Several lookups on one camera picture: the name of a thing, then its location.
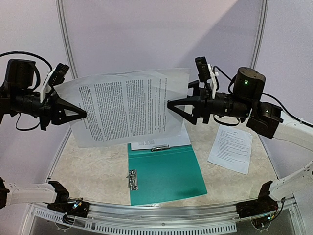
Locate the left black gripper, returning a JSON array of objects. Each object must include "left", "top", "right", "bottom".
[{"left": 11, "top": 84, "right": 87, "bottom": 129}]

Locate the printed paper sheet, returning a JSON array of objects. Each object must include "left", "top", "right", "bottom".
[
  {"left": 55, "top": 69, "right": 190, "bottom": 148},
  {"left": 130, "top": 123, "right": 191, "bottom": 150},
  {"left": 207, "top": 125, "right": 253, "bottom": 175}
]

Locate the folder spine metal clip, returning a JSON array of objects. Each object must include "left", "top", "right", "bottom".
[{"left": 150, "top": 145, "right": 171, "bottom": 152}]

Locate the green file folder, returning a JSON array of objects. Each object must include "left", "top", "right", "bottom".
[{"left": 128, "top": 144, "right": 207, "bottom": 206}]

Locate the folder cover metal clip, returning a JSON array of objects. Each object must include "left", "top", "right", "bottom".
[{"left": 126, "top": 169, "right": 138, "bottom": 191}]

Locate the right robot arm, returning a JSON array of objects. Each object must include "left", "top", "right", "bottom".
[{"left": 167, "top": 64, "right": 313, "bottom": 151}]

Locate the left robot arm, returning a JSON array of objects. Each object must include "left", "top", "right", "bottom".
[{"left": 0, "top": 59, "right": 87, "bottom": 214}]

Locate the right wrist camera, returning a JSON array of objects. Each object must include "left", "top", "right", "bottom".
[{"left": 194, "top": 56, "right": 220, "bottom": 100}]

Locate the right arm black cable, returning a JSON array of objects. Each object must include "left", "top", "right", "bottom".
[{"left": 212, "top": 65, "right": 313, "bottom": 128}]

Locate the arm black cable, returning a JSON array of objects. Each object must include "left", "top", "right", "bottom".
[
  {"left": 0, "top": 50, "right": 53, "bottom": 132},
  {"left": 212, "top": 65, "right": 313, "bottom": 128}
]

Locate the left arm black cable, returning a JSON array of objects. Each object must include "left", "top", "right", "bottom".
[{"left": 0, "top": 50, "right": 53, "bottom": 132}]

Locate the right aluminium frame post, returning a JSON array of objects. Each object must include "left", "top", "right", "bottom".
[{"left": 250, "top": 0, "right": 269, "bottom": 69}]

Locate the aluminium frame post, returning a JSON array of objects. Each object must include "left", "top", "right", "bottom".
[
  {"left": 56, "top": 0, "right": 78, "bottom": 79},
  {"left": 250, "top": 0, "right": 269, "bottom": 69}
]

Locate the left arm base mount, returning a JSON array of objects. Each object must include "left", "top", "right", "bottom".
[{"left": 47, "top": 181, "right": 90, "bottom": 218}]

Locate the left aluminium frame post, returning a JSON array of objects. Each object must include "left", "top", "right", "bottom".
[{"left": 56, "top": 0, "right": 78, "bottom": 79}]

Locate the aluminium front rail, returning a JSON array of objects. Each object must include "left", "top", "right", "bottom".
[{"left": 22, "top": 196, "right": 305, "bottom": 235}]

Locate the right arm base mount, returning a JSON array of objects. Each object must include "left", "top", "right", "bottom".
[{"left": 236, "top": 181, "right": 286, "bottom": 221}]

